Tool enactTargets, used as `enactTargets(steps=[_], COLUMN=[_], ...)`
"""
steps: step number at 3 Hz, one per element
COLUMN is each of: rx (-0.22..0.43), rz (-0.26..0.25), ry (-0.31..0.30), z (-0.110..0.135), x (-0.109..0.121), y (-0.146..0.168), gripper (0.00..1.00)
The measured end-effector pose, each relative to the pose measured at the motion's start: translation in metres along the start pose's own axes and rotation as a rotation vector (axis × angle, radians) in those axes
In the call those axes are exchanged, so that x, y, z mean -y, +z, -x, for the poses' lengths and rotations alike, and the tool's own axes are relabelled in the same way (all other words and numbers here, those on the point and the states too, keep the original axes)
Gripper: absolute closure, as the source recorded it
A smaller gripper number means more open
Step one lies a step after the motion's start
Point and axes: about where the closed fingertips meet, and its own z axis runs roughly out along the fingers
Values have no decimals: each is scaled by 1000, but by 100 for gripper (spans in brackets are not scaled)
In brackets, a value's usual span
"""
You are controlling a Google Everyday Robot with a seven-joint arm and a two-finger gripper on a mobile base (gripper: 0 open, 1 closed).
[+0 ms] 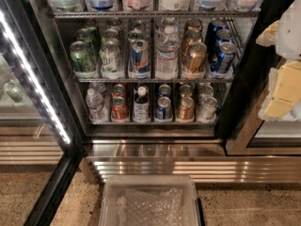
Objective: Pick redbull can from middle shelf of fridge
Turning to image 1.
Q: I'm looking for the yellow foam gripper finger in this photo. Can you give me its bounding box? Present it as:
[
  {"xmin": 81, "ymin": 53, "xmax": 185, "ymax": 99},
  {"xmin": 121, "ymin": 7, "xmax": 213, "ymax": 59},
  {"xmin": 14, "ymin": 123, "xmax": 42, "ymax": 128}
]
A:
[
  {"xmin": 258, "ymin": 60, "xmax": 301, "ymax": 121},
  {"xmin": 256, "ymin": 21, "xmax": 278, "ymax": 47}
]

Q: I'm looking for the red bull can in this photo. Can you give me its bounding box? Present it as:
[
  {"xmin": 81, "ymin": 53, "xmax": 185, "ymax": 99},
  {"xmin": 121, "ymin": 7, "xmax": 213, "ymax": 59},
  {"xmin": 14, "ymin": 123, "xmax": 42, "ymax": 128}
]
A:
[
  {"xmin": 130, "ymin": 40, "xmax": 150, "ymax": 73},
  {"xmin": 127, "ymin": 29, "xmax": 144, "ymax": 44},
  {"xmin": 131, "ymin": 20, "xmax": 146, "ymax": 31}
]

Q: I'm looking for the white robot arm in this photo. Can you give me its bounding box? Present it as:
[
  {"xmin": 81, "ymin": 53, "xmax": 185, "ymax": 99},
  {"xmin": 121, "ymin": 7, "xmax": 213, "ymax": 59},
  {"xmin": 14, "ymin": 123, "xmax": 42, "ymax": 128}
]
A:
[{"xmin": 256, "ymin": 0, "xmax": 301, "ymax": 121}]

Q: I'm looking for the front blue pepsi can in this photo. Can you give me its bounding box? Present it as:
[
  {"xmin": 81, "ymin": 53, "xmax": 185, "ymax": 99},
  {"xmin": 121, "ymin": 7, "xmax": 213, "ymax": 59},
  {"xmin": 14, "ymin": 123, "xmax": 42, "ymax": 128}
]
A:
[{"xmin": 210, "ymin": 41, "xmax": 236, "ymax": 73}]

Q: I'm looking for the blue pepsi can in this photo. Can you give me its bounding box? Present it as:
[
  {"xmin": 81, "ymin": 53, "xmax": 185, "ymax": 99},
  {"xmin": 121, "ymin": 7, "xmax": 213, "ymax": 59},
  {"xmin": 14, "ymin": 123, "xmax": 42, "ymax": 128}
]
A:
[
  {"xmin": 215, "ymin": 29, "xmax": 233, "ymax": 44},
  {"xmin": 210, "ymin": 41, "xmax": 236, "ymax": 73},
  {"xmin": 205, "ymin": 18, "xmax": 227, "ymax": 48}
]

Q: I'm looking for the rear blue pepsi can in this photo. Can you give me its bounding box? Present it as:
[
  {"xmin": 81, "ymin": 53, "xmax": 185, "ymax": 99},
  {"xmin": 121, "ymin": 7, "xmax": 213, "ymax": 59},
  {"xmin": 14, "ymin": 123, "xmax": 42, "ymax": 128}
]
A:
[{"xmin": 205, "ymin": 18, "xmax": 227, "ymax": 48}]

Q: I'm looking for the front gold can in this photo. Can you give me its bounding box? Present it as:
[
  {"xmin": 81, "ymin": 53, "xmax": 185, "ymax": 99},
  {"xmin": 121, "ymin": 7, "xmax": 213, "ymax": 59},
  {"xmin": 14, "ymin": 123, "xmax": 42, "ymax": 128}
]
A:
[{"xmin": 183, "ymin": 42, "xmax": 207, "ymax": 73}]

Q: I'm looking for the gold can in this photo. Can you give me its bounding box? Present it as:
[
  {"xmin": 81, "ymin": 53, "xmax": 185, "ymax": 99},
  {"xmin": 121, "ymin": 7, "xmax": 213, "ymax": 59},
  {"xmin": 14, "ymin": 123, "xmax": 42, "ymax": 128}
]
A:
[
  {"xmin": 182, "ymin": 30, "xmax": 202, "ymax": 48},
  {"xmin": 183, "ymin": 42, "xmax": 207, "ymax": 73},
  {"xmin": 184, "ymin": 18, "xmax": 203, "ymax": 31}
]

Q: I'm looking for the rear gold can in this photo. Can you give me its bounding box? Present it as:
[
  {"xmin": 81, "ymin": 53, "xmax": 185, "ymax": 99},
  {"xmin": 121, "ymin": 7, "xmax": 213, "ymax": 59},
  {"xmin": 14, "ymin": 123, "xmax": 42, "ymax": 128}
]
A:
[{"xmin": 184, "ymin": 18, "xmax": 203, "ymax": 31}]

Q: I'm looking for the rear silver can lower shelf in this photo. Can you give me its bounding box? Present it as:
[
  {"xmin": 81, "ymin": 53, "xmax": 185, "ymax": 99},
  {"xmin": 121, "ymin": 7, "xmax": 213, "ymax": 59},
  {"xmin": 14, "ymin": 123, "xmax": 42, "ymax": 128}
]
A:
[{"xmin": 198, "ymin": 84, "xmax": 214, "ymax": 98}]

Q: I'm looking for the silver can shelf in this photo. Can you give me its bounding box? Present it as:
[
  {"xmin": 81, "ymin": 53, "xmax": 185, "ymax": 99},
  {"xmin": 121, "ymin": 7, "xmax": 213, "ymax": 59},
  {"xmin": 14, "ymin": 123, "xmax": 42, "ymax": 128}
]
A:
[
  {"xmin": 198, "ymin": 96, "xmax": 217, "ymax": 120},
  {"xmin": 198, "ymin": 84, "xmax": 214, "ymax": 98}
]

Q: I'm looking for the front silver can lower shelf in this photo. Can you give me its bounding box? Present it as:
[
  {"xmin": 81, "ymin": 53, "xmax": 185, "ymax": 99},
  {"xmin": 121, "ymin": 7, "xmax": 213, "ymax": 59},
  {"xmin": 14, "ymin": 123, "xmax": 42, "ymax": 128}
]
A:
[{"xmin": 198, "ymin": 96, "xmax": 217, "ymax": 120}]

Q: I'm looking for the rear bronze can lower shelf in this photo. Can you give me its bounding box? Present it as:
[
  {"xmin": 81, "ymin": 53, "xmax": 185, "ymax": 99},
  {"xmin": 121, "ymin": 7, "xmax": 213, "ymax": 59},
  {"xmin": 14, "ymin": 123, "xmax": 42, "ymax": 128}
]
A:
[{"xmin": 180, "ymin": 84, "xmax": 193, "ymax": 98}]

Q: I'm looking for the bronze can shelf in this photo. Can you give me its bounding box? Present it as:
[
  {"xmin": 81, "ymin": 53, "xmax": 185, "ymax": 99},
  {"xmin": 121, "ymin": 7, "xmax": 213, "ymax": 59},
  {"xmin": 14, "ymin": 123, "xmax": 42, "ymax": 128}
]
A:
[
  {"xmin": 180, "ymin": 84, "xmax": 193, "ymax": 98},
  {"xmin": 177, "ymin": 97, "xmax": 195, "ymax": 120}
]

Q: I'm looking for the rear water bottle middle shelf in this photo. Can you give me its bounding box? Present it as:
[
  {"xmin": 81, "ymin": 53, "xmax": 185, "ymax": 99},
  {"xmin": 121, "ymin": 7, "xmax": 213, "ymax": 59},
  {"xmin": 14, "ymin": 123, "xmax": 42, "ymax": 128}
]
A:
[{"xmin": 159, "ymin": 17, "xmax": 179, "ymax": 32}]

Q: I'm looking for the water bottle shelf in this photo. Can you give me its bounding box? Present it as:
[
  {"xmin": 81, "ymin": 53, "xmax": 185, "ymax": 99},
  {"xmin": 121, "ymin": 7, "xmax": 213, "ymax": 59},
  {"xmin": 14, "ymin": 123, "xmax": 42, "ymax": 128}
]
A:
[
  {"xmin": 155, "ymin": 25, "xmax": 180, "ymax": 80},
  {"xmin": 159, "ymin": 17, "xmax": 179, "ymax": 32},
  {"xmin": 86, "ymin": 88, "xmax": 107, "ymax": 122}
]

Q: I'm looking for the front water bottle middle shelf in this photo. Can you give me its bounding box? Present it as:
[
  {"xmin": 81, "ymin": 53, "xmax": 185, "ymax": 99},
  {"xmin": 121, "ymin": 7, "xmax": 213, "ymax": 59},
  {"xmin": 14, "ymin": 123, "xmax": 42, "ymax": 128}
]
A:
[{"xmin": 155, "ymin": 25, "xmax": 180, "ymax": 80}]

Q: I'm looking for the front bronze can lower shelf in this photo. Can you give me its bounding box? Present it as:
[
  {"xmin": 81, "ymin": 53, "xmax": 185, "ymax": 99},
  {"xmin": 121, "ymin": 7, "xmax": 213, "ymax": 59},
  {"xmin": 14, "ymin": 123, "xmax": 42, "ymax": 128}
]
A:
[{"xmin": 177, "ymin": 97, "xmax": 195, "ymax": 120}]

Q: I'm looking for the steel fridge base grille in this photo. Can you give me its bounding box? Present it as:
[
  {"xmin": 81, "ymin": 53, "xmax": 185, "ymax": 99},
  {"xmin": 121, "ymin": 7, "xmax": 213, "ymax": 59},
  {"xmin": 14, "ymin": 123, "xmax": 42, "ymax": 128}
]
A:
[{"xmin": 79, "ymin": 140, "xmax": 301, "ymax": 185}]

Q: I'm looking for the rear blue can lower shelf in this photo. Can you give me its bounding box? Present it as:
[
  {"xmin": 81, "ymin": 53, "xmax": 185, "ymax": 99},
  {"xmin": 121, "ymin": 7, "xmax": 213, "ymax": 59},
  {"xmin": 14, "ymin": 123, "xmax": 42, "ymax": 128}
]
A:
[{"xmin": 158, "ymin": 84, "xmax": 171, "ymax": 97}]

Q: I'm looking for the blue can shelf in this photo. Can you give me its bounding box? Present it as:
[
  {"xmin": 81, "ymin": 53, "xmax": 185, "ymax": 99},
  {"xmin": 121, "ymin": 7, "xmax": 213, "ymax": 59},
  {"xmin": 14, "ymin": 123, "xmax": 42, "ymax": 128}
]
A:
[
  {"xmin": 155, "ymin": 97, "xmax": 171, "ymax": 120},
  {"xmin": 158, "ymin": 84, "xmax": 171, "ymax": 97}
]

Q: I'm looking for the front blue can lower shelf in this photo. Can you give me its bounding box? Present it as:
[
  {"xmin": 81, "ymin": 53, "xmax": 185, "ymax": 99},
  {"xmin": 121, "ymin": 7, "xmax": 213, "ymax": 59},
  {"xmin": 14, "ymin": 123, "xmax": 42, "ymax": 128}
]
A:
[{"xmin": 155, "ymin": 97, "xmax": 171, "ymax": 120}]

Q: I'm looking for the rear 7up can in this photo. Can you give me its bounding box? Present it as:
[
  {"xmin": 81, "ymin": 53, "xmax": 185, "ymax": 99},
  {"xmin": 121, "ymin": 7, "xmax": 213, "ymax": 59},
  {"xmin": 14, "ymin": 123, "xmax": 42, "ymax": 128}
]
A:
[{"xmin": 106, "ymin": 18, "xmax": 123, "ymax": 32}]

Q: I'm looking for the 7up can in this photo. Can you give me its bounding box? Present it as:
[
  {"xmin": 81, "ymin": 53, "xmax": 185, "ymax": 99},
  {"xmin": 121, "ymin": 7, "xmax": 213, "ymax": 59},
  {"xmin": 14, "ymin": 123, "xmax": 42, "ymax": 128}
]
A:
[
  {"xmin": 100, "ymin": 41, "xmax": 121, "ymax": 73},
  {"xmin": 102, "ymin": 29, "xmax": 119, "ymax": 44},
  {"xmin": 106, "ymin": 18, "xmax": 123, "ymax": 32}
]

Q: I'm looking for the rear orange soda can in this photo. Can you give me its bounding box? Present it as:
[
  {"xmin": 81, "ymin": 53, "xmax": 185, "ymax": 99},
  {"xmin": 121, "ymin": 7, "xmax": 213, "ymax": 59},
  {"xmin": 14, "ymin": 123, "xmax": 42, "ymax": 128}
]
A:
[{"xmin": 112, "ymin": 84, "xmax": 126, "ymax": 98}]

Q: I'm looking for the orange soda can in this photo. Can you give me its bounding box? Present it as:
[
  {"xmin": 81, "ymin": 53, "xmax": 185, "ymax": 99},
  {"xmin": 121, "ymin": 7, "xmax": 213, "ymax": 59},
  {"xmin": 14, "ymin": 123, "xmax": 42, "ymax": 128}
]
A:
[
  {"xmin": 112, "ymin": 84, "xmax": 126, "ymax": 98},
  {"xmin": 111, "ymin": 96, "xmax": 129, "ymax": 120}
]

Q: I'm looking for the front 7up can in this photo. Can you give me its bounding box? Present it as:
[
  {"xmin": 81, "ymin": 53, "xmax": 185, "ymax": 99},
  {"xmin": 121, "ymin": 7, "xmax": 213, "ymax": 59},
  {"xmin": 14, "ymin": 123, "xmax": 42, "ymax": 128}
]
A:
[{"xmin": 100, "ymin": 41, "xmax": 121, "ymax": 73}]

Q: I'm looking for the front orange soda can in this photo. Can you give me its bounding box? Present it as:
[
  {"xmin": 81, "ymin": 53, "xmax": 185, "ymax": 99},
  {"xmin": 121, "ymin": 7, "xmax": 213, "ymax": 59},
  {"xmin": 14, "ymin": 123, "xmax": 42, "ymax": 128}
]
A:
[{"xmin": 111, "ymin": 96, "xmax": 129, "ymax": 120}]

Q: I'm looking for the rear green soda can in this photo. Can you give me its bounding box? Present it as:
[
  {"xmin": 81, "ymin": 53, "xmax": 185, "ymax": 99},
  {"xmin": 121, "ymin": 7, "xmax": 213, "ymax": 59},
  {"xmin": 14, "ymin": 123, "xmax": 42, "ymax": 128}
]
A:
[{"xmin": 82, "ymin": 19, "xmax": 99, "ymax": 39}]

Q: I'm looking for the green soda can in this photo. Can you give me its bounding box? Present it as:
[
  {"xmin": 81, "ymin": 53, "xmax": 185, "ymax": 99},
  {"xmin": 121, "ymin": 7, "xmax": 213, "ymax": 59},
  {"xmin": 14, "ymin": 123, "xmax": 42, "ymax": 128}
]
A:
[
  {"xmin": 82, "ymin": 19, "xmax": 99, "ymax": 39},
  {"xmin": 74, "ymin": 28, "xmax": 97, "ymax": 53},
  {"xmin": 70, "ymin": 40, "xmax": 96, "ymax": 73}
]

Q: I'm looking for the water bottle lower shelf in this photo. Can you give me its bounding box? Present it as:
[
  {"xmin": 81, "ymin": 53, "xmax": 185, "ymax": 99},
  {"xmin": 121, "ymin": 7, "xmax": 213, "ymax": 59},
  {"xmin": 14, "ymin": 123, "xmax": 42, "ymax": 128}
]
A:
[{"xmin": 86, "ymin": 88, "xmax": 107, "ymax": 122}]

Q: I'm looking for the front green soda can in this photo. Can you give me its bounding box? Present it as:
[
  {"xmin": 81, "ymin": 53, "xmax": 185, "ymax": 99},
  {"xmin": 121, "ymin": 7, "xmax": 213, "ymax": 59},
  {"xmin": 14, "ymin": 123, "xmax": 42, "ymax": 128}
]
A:
[{"xmin": 70, "ymin": 40, "xmax": 96, "ymax": 73}]

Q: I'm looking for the dark juice bottle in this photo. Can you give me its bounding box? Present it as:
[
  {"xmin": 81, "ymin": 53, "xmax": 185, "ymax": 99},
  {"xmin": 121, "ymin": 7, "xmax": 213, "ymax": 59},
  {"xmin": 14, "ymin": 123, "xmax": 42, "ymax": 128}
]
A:
[{"xmin": 134, "ymin": 86, "xmax": 150, "ymax": 122}]

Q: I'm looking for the clear plastic bin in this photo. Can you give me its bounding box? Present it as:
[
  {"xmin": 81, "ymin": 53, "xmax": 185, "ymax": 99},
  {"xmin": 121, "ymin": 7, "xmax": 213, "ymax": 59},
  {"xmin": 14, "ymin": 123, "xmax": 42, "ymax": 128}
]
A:
[{"xmin": 98, "ymin": 175, "xmax": 201, "ymax": 226}]

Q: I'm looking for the right fridge door frame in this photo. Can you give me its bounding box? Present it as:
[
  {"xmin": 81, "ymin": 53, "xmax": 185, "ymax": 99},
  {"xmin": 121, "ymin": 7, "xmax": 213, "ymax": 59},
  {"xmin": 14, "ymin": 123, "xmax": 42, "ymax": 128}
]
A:
[{"xmin": 214, "ymin": 0, "xmax": 301, "ymax": 155}]

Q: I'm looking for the upper wire shelf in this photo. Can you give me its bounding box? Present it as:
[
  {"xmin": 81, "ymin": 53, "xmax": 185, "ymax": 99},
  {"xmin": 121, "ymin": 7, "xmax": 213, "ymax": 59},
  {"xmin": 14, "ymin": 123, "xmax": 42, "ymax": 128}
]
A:
[{"xmin": 48, "ymin": 10, "xmax": 260, "ymax": 19}]

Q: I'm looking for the wire shelf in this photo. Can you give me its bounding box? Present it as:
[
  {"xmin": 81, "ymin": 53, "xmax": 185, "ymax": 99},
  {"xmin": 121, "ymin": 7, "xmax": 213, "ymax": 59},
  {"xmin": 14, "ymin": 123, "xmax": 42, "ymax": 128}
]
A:
[
  {"xmin": 73, "ymin": 77, "xmax": 233, "ymax": 83},
  {"xmin": 48, "ymin": 10, "xmax": 260, "ymax": 19}
]

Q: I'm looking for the middle wire shelf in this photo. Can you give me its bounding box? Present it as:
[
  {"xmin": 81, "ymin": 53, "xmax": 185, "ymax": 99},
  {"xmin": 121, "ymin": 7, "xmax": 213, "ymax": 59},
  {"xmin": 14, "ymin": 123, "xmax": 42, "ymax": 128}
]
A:
[{"xmin": 73, "ymin": 77, "xmax": 233, "ymax": 83}]

